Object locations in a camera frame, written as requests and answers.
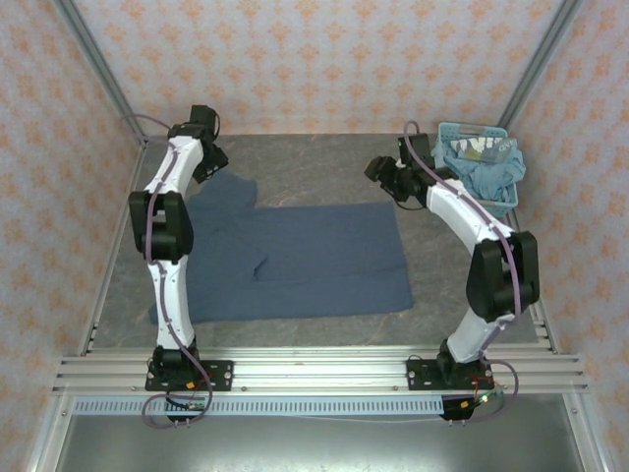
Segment dark blue t-shirt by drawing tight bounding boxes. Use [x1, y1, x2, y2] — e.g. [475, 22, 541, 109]
[147, 170, 414, 325]

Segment light blue t-shirt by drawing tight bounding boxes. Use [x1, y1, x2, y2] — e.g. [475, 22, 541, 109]
[444, 142, 527, 204]

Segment white printed t-shirt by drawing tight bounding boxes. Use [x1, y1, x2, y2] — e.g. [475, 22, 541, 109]
[449, 136, 518, 163]

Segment light blue plastic laundry basket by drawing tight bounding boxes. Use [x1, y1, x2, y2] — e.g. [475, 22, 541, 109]
[431, 121, 521, 220]

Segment aluminium mounting beam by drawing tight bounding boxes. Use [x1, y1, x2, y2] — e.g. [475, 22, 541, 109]
[51, 346, 589, 395]

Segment aluminium frame post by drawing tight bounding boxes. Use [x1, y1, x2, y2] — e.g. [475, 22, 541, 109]
[51, 0, 148, 145]
[498, 0, 585, 132]

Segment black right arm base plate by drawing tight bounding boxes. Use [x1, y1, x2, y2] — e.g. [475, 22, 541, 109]
[406, 357, 495, 392]

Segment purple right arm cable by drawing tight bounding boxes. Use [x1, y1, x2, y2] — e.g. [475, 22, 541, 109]
[403, 120, 522, 425]

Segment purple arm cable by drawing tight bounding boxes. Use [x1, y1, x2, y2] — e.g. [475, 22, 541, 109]
[403, 120, 522, 425]
[122, 113, 215, 430]

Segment white slotted cable duct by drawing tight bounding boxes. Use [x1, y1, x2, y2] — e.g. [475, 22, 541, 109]
[73, 396, 446, 417]

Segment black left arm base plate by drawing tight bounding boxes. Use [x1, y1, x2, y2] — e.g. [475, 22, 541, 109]
[144, 360, 235, 392]

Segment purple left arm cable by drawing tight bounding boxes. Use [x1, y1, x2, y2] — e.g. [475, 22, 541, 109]
[122, 113, 215, 430]

